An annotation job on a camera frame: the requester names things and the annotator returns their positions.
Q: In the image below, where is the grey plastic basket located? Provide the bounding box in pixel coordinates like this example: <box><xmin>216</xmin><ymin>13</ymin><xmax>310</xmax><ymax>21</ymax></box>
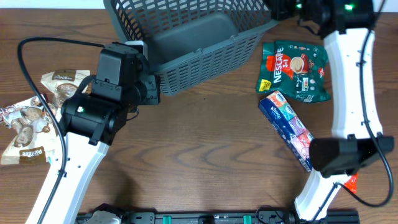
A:
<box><xmin>103</xmin><ymin>0</ymin><xmax>278</xmax><ymax>96</ymax></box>

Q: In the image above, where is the Kleenex tissue multipack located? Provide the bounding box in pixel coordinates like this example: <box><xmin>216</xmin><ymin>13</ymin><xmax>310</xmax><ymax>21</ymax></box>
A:
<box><xmin>259</xmin><ymin>91</ymin><xmax>314</xmax><ymax>172</ymax></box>

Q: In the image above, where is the green Nescafe coffee bag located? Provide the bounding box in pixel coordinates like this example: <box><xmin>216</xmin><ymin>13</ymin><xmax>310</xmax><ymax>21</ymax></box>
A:
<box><xmin>256</xmin><ymin>40</ymin><xmax>331</xmax><ymax>103</ymax></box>

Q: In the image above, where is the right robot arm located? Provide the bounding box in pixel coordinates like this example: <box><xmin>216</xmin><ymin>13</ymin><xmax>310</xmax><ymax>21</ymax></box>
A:
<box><xmin>266</xmin><ymin>0</ymin><xmax>394</xmax><ymax>223</ymax></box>

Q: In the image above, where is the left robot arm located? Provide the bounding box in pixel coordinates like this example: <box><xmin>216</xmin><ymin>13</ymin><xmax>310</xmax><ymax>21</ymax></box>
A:
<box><xmin>27</xmin><ymin>40</ymin><xmax>160</xmax><ymax>223</ymax></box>

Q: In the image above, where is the red orange biscuit pack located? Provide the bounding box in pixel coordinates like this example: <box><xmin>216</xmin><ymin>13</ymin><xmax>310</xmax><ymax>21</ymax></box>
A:
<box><xmin>344</xmin><ymin>173</ymin><xmax>358</xmax><ymax>194</ymax></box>

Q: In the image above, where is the upper Pantree snack pouch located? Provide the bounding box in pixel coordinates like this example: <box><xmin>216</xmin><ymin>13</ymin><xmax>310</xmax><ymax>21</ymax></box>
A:
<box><xmin>40</xmin><ymin>69</ymin><xmax>90</xmax><ymax>114</ymax></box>

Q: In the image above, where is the pantree snack pouch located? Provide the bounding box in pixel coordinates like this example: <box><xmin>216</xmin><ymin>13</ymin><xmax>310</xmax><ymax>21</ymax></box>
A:
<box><xmin>1</xmin><ymin>96</ymin><xmax>61</xmax><ymax>165</ymax></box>
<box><xmin>40</xmin><ymin>69</ymin><xmax>90</xmax><ymax>114</ymax></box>

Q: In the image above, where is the lower Pantree snack pouch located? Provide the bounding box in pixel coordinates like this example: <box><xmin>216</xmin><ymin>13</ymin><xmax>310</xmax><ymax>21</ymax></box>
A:
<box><xmin>1</xmin><ymin>96</ymin><xmax>61</xmax><ymax>165</ymax></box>

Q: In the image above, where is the light blue wipes packet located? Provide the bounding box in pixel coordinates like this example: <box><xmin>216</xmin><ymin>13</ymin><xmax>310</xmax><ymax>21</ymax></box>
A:
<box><xmin>46</xmin><ymin>149</ymin><xmax>57</xmax><ymax>165</ymax></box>

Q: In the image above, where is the left black cable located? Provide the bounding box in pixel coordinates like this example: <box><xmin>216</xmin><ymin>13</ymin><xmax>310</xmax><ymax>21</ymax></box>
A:
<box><xmin>17</xmin><ymin>37</ymin><xmax>106</xmax><ymax>224</ymax></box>

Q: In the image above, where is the black cable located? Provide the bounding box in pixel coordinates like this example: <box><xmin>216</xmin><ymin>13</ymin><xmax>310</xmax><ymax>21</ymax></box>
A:
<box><xmin>310</xmin><ymin>0</ymin><xmax>395</xmax><ymax>222</ymax></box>
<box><xmin>17</xmin><ymin>37</ymin><xmax>106</xmax><ymax>224</ymax></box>

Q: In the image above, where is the right black cable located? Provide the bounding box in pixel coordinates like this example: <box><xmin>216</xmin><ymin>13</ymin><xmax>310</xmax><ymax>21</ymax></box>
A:
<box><xmin>310</xmin><ymin>0</ymin><xmax>395</xmax><ymax>222</ymax></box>

